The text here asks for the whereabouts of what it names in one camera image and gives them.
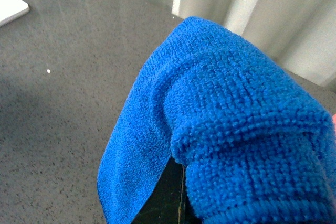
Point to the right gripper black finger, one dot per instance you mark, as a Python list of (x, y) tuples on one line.
[(168, 202)]

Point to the blue microfiber cloth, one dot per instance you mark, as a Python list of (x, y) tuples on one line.
[(256, 147)]

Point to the white pleated curtain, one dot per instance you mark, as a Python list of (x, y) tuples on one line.
[(298, 34)]

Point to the white towel rack stand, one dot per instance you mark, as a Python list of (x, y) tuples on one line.
[(12, 9)]

